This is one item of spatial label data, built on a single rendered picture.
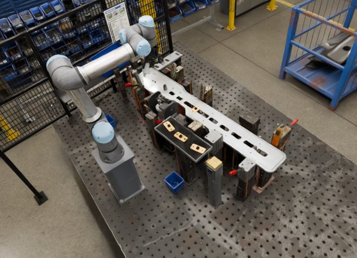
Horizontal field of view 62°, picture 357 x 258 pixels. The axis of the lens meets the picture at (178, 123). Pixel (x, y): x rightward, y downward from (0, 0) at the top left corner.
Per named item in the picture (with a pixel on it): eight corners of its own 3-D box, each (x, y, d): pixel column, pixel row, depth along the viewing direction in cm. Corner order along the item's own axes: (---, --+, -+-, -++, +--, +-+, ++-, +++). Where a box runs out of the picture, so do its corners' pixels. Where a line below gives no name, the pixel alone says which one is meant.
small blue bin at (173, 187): (185, 186, 207) (184, 180, 200) (175, 196, 203) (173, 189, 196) (175, 177, 213) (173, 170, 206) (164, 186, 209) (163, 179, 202)
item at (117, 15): (133, 33, 268) (125, 0, 246) (112, 44, 259) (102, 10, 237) (131, 32, 269) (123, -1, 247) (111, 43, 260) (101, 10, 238)
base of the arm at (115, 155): (106, 168, 175) (101, 158, 168) (96, 152, 184) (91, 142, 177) (128, 155, 180) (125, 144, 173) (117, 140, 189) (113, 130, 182)
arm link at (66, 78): (52, 86, 129) (149, 36, 138) (47, 74, 136) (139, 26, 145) (65, 104, 138) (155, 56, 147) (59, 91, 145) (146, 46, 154)
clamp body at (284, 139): (286, 161, 213) (296, 127, 186) (274, 174, 207) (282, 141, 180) (273, 153, 219) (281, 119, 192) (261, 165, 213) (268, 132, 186)
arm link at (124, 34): (124, 37, 144) (144, 30, 147) (116, 27, 151) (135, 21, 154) (127, 51, 150) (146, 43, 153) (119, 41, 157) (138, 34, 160)
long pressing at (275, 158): (291, 154, 182) (291, 152, 181) (269, 176, 173) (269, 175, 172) (151, 66, 258) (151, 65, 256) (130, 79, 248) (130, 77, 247)
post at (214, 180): (223, 201, 196) (223, 164, 164) (215, 209, 193) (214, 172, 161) (214, 194, 200) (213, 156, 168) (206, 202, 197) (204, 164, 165)
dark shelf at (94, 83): (153, 53, 269) (153, 51, 266) (66, 106, 232) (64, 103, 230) (138, 45, 281) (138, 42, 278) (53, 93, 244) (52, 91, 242)
